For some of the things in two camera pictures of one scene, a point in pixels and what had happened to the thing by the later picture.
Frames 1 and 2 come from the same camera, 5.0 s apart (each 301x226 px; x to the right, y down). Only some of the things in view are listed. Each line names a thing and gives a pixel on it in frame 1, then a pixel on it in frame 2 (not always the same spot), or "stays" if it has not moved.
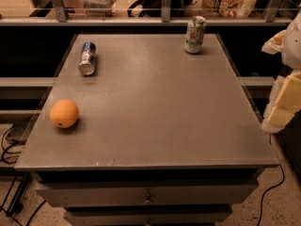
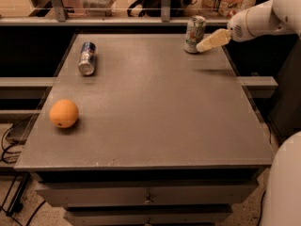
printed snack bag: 235,1 stays
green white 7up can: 195,34 stays
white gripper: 293,46 → 237,29
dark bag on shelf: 150,1 stays
